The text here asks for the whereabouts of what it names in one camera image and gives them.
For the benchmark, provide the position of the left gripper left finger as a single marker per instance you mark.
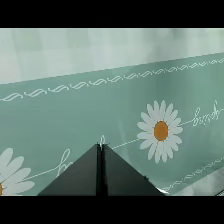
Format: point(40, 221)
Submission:
point(80, 176)

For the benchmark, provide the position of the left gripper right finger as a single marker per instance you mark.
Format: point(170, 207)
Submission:
point(123, 176)

